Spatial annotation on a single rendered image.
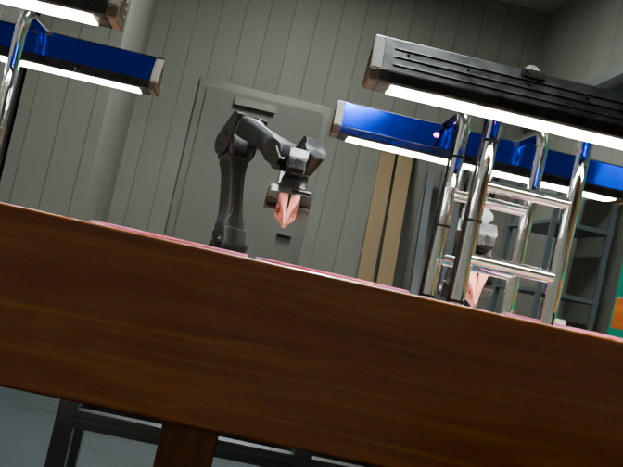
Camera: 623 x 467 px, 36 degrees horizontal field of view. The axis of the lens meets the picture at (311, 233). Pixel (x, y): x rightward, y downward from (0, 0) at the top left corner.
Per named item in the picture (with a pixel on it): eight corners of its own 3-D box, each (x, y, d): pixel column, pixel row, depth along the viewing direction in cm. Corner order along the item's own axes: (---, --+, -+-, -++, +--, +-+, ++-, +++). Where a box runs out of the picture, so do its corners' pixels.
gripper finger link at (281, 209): (308, 218, 206) (311, 193, 214) (275, 210, 206) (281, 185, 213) (301, 242, 210) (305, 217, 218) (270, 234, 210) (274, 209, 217)
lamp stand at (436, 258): (388, 335, 192) (437, 119, 194) (485, 357, 193) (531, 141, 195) (404, 344, 173) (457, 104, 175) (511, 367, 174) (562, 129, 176)
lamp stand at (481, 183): (426, 355, 152) (486, 82, 154) (547, 382, 153) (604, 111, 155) (451, 369, 133) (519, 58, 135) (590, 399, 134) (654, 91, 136)
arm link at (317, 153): (336, 163, 218) (323, 127, 225) (305, 154, 213) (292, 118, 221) (308, 196, 224) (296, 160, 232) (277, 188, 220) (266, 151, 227)
